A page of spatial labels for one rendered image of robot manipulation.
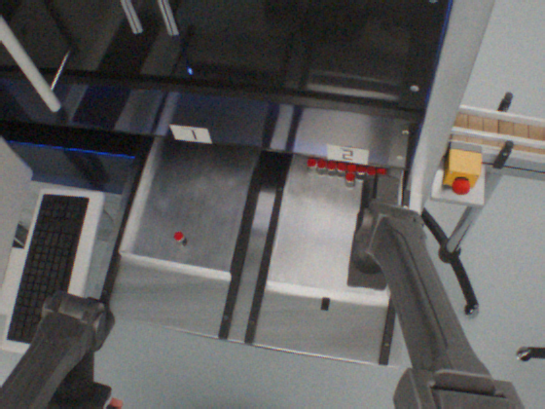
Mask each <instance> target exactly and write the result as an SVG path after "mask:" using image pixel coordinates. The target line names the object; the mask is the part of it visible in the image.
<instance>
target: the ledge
mask: <svg viewBox="0 0 545 409"><path fill-rule="evenodd" d="M444 165H445V158H442V161H441V162H440V165H439V166H438V168H437V169H438V171H437V173H436V176H435V178H434V181H433V183H432V186H431V188H430V194H429V200H430V201H433V202H440V203H446V204H452V205H464V206H470V207H476V208H482V206H483V204H484V187H485V169H486V165H485V164H481V177H480V178H479V180H478V182H477V183H476V184H475V186H474V189H470V191H469V192H468V193H467V194H466V195H458V194H455V193H454V192H453V190H452V186H450V185H445V184H443V176H444Z"/></svg>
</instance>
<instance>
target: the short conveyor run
mask: <svg viewBox="0 0 545 409"><path fill-rule="evenodd" d="M512 98H513V94H512V93H510V92H507V93H505V96H504V98H502V99H501V102H500V104H499V105H498V107H497V111H491V110H487V109H484V108H477V107H469V106H461V105H460V106H459V109H458V111H457V112H458V114H457V116H456V119H455V120H454V127H453V129H452V132H451V134H450V138H449V140H452V141H456V142H459V143H467V144H474V145H481V146H482V147H483V149H482V154H481V155H482V161H481V164H485V165H486V169H485V171H486V172H492V173H499V174H505V175H511V176H518V177H523V178H530V179H536V180H542V181H545V119H541V118H535V117H528V116H521V115H515V114H513V113H507V111H508V110H509V106H510V105H511V103H512Z"/></svg>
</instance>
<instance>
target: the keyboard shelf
mask: <svg viewBox="0 0 545 409"><path fill-rule="evenodd" d="M44 194H55V195H65V196H77V197H88V198H89V199H90V201H89V205H88V209H87V212H86V215H85V222H84V226H83V230H82V233H81V236H80V240H79V246H78V250H77V253H76V257H75V264H74V267H73V271H72V274H71V276H72V278H71V281H70V283H69V287H68V290H69V291H68V293H70V294H74V295H77V296H81V297H85V290H86V286H87V282H88V276H89V272H90V268H91V258H92V255H93V252H94V248H95V244H96V236H97V232H98V228H99V225H100V221H101V217H102V214H103V211H102V210H103V207H104V204H105V200H106V197H105V195H104V194H103V193H102V192H91V191H79V190H68V189H56V188H44V189H41V190H40V193H39V199H38V202H37V204H36V207H35V210H34V213H33V219H32V222H31V225H30V227H29V234H28V237H27V240H26V243H25V248H24V249H21V248H12V250H11V252H10V255H9V258H8V259H9V261H8V264H7V266H6V269H5V270H6V272H5V275H4V277H3V282H2V284H1V287H0V315H1V316H7V320H6V323H5V328H4V331H3V334H2V335H3V337H2V340H1V342H0V343H1V346H0V347H1V349H2V350H3V351H5V352H12V353H25V352H26V350H27V348H29V344H24V343H19V342H16V341H9V340H7V333H8V330H9V324H10V321H11V319H12V318H11V316H12V313H13V310H14V304H15V302H16V297H17V293H18V286H19V283H20V280H21V278H20V277H21V274H22V271H23V269H24V268H23V266H24V262H25V259H26V257H27V255H26V254H27V251H28V248H29V245H30V240H31V237H32V234H33V231H34V225H35V222H36V219H37V216H38V213H39V207H40V204H41V201H42V199H43V195H44Z"/></svg>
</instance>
